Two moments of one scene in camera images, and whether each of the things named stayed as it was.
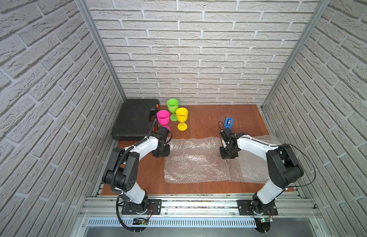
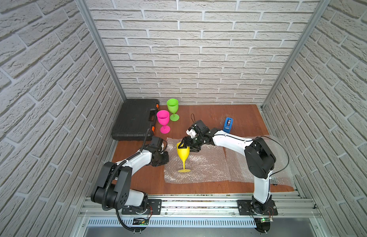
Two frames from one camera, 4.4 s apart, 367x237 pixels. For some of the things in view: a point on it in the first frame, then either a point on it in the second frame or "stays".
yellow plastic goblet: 196,160 stays
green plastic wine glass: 172,104 stays
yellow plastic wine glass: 182,114 to 184,153
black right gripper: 223,155 to 187,140
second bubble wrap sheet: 247,169 stays
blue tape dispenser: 228,123 stays
